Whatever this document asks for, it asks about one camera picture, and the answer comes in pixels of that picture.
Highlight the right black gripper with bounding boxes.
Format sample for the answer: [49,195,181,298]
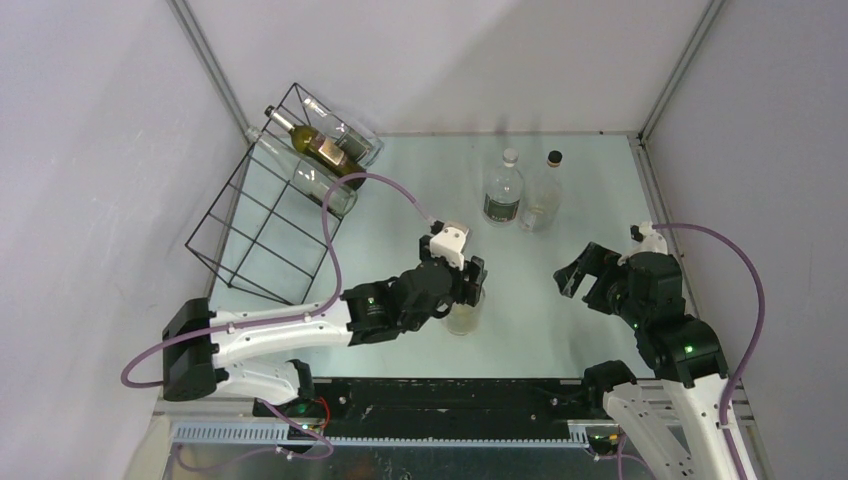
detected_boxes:
[552,240,646,327]

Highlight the clear bottle black cap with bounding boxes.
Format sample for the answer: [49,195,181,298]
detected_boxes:
[442,290,486,336]

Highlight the clear bottle white cap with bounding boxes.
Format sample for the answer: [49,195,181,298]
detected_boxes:
[482,148,525,226]

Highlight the clear bottle copper cap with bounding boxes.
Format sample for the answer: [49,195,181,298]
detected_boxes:
[517,150,563,233]

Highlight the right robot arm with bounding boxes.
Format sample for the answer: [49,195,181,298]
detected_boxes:
[553,243,757,479]

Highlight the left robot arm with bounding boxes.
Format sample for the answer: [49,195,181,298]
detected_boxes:
[162,229,487,417]

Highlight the clear bottle dark green label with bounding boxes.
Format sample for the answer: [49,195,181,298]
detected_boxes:
[302,97,384,170]

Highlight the tall empty clear bottle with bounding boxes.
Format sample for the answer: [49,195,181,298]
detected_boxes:
[246,127,358,217]

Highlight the green wine bottle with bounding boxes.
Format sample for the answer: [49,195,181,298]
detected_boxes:
[264,106,366,178]

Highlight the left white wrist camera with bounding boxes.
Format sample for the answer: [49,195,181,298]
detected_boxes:
[428,221,471,271]

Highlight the white toothed cable duct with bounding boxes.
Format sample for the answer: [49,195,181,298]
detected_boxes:
[172,421,589,448]

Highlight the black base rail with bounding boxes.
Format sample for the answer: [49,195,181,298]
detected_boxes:
[278,377,609,439]

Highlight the black wire wine rack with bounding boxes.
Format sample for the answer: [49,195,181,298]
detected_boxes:
[186,83,345,305]

